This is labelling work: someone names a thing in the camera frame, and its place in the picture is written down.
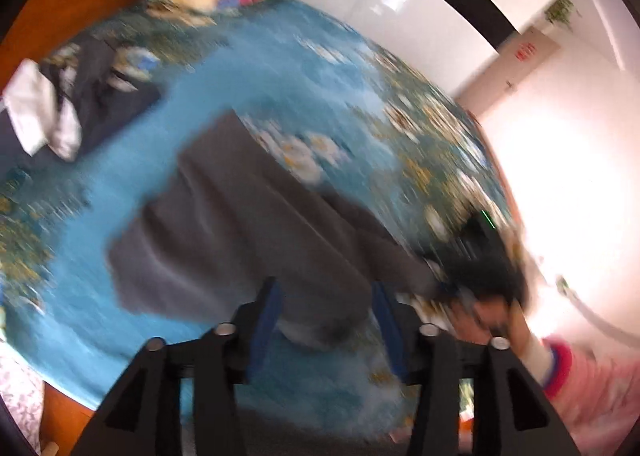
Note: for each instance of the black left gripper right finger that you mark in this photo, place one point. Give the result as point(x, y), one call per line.
point(473, 399)

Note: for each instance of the grey fleece trousers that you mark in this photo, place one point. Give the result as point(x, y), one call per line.
point(230, 218)

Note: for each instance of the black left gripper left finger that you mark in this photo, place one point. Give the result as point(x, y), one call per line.
point(140, 415)

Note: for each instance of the green potted plant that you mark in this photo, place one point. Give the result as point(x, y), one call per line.
point(560, 12)

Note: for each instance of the pink door with red sign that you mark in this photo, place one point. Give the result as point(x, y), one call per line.
point(517, 58)

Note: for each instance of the dark navy and white garment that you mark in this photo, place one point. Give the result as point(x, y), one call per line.
point(69, 104)

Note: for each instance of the person's right hand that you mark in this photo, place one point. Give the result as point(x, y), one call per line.
point(478, 323)

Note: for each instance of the blue floral bed blanket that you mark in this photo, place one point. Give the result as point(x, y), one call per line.
point(154, 173)

